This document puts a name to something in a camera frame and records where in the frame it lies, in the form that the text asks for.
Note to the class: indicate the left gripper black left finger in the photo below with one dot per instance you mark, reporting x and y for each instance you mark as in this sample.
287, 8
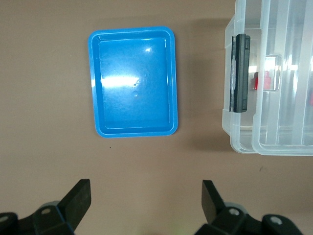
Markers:
73, 203

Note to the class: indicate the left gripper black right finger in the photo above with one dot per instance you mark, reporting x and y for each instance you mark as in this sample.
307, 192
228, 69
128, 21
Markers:
215, 203

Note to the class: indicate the clear ribbed plastic lid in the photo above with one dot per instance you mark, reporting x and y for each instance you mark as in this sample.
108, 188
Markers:
281, 110

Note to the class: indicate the red toy block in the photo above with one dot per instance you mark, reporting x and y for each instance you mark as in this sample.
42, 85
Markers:
267, 82

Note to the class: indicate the clear plastic storage box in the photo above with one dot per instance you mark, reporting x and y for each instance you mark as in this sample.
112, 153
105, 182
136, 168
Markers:
236, 137

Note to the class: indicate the black box latch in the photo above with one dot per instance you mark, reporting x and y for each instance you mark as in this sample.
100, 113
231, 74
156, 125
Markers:
240, 73

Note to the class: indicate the brown paper table cover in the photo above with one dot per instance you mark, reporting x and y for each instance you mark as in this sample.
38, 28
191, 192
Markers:
49, 159

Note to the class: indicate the blue plastic tray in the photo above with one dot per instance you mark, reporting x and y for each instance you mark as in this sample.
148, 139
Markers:
134, 80

